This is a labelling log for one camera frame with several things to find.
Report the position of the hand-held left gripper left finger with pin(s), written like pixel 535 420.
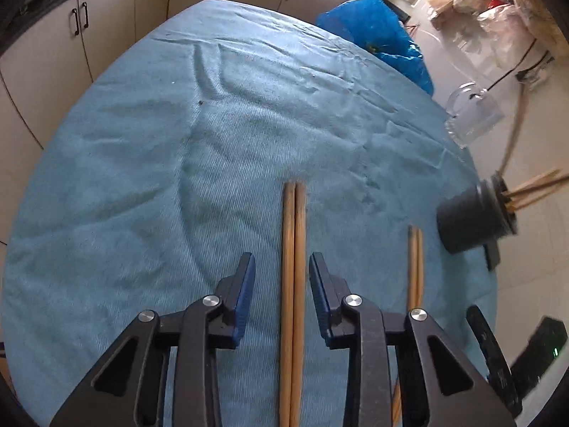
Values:
pixel 244 302

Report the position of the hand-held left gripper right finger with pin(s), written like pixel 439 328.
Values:
pixel 320 302

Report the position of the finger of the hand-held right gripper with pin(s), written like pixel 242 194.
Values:
pixel 493 356

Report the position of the wooden chopstick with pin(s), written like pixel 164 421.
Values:
pixel 522 203
pixel 419 267
pixel 412 267
pixel 300 275
pixel 540 192
pixel 287 275
pixel 533 182

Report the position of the dark grey utensil holder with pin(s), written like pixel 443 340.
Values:
pixel 466 220

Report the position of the teal tablecloth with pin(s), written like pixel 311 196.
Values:
pixel 155 187

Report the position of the clear glass mug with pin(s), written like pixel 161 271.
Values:
pixel 478 118

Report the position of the blue plastic bag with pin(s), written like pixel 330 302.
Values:
pixel 378 26

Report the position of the beige kitchen base cabinets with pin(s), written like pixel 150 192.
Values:
pixel 53 44

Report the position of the clear plastic bags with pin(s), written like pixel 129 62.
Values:
pixel 506 22

